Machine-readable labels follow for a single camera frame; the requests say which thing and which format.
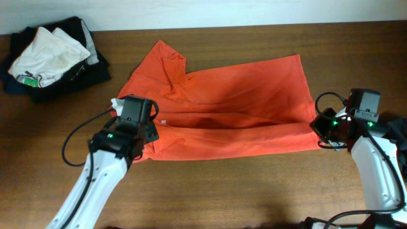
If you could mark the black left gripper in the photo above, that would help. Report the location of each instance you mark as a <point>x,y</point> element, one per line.
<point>150,133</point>

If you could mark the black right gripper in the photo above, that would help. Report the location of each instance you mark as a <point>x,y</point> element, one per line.
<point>320,124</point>

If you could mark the dark blue-grey garment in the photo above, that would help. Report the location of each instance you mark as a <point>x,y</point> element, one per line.
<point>397,134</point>

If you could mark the orange t-shirt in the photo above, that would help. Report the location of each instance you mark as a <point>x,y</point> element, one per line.
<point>253,109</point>

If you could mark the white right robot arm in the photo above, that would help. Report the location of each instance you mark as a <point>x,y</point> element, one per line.
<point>378,148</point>

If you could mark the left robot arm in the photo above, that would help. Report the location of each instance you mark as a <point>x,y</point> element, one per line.
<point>111,152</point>

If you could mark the black folded clothes pile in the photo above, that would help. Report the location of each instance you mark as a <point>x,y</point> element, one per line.
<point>83,75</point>

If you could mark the white folded t-shirt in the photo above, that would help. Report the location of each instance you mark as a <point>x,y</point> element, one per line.
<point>47,58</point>

